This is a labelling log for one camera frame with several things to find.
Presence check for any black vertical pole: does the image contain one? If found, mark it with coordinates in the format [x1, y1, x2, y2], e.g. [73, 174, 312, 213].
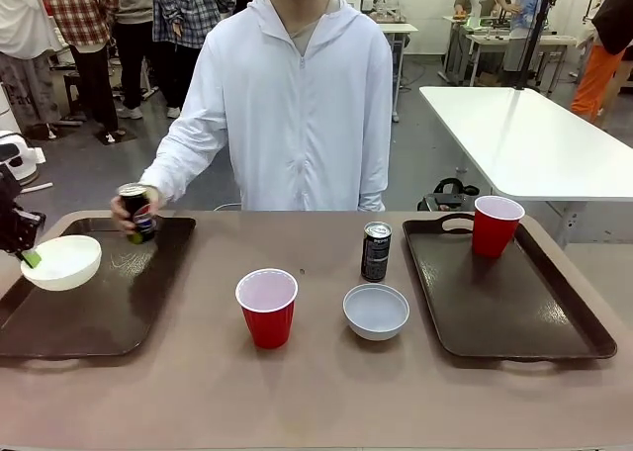
[515, 0, 555, 92]

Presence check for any person in white shirt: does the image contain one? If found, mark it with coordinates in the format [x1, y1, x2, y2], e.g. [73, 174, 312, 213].
[0, 0, 63, 129]

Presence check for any white plastic bowl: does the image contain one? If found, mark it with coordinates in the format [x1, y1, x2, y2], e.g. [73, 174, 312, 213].
[342, 283, 411, 342]
[20, 234, 103, 292]

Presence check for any person in white hoodie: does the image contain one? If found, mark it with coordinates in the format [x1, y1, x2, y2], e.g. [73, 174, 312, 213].
[139, 0, 395, 212]

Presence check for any person's right forearm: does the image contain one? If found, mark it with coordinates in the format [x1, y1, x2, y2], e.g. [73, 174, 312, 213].
[139, 119, 229, 208]

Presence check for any white background desk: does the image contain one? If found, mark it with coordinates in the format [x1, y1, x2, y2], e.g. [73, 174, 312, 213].
[442, 15, 579, 88]

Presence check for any person in blue patterned shirt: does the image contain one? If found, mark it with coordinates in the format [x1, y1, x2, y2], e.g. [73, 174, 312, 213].
[494, 0, 550, 71]

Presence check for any red plastic cup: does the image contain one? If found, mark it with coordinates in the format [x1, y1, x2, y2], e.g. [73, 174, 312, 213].
[471, 195, 526, 259]
[234, 268, 300, 350]

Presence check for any person's left forearm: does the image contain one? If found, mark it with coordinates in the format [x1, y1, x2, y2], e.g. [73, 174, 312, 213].
[356, 173, 388, 212]

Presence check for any black bag on floor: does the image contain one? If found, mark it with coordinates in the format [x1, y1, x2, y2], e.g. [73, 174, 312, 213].
[416, 177, 481, 213]

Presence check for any person in grey top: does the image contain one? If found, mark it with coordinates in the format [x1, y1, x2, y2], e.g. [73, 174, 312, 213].
[114, 0, 158, 121]

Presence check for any person in red plaid shirt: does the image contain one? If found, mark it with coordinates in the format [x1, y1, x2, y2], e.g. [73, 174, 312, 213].
[37, 0, 128, 144]

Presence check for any dark brown plastic tray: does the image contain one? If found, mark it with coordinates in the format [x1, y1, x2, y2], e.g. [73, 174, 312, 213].
[0, 217, 197, 359]
[402, 213, 618, 361]

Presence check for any person in blue plaid shirt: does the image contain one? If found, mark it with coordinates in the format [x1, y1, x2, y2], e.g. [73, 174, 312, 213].
[150, 0, 237, 120]

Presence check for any white folding table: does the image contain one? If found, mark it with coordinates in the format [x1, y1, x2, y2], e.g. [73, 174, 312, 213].
[418, 85, 633, 247]

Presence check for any person in orange trousers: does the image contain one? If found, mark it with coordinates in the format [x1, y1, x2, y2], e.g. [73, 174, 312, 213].
[570, 0, 633, 117]

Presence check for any black Pepsi can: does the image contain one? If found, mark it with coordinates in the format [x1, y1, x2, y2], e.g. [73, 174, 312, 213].
[117, 183, 158, 245]
[360, 221, 393, 283]

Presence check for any person's right hand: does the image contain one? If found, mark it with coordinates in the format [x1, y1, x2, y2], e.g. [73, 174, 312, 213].
[110, 185, 168, 235]

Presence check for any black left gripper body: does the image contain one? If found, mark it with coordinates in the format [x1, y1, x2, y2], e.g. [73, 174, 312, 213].
[0, 167, 46, 255]

